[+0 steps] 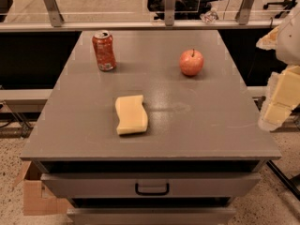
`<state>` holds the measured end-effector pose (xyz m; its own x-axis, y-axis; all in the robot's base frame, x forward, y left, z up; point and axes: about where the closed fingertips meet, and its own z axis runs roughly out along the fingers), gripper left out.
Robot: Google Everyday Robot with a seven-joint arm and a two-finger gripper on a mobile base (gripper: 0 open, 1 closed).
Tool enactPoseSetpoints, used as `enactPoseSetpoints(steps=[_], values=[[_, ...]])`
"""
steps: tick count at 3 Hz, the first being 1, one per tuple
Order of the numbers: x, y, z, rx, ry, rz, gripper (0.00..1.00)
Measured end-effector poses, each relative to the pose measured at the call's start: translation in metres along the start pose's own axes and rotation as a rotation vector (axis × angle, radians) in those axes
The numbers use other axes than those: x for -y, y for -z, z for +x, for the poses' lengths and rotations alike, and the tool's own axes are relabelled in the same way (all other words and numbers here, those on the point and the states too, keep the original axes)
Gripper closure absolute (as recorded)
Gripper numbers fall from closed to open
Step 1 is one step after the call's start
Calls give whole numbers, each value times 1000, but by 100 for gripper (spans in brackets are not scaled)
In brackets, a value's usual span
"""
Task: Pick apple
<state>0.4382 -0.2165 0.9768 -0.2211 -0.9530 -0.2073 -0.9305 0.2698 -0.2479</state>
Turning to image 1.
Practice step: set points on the black chair far right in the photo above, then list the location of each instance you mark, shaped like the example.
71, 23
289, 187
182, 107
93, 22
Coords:
286, 6

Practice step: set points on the lower grey drawer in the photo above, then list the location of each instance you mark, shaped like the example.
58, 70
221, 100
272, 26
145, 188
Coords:
151, 216

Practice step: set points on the red apple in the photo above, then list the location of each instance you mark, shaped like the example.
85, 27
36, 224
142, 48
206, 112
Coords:
191, 62

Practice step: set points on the upper grey drawer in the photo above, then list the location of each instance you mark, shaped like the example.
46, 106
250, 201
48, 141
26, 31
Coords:
122, 184

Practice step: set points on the black drawer handle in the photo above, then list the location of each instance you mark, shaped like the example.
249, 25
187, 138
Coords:
152, 191

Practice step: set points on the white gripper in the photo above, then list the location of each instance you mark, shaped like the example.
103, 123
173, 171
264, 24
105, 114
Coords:
290, 44

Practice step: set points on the grey drawer cabinet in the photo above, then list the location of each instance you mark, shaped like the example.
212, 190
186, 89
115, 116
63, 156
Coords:
205, 123

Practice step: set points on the yellow sponge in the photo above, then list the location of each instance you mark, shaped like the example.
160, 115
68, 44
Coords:
132, 115

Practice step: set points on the grey drawer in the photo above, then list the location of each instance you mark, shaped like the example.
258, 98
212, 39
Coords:
122, 184
151, 216

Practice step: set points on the red soda can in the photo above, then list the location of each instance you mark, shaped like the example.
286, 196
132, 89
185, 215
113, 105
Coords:
103, 47

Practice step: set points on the crumpled plastic bottle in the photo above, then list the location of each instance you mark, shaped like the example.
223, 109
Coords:
210, 16

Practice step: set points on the metal glass railing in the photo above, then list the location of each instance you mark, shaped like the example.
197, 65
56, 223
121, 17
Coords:
84, 15

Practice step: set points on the cardboard box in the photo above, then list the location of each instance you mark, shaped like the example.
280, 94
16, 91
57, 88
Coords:
37, 199

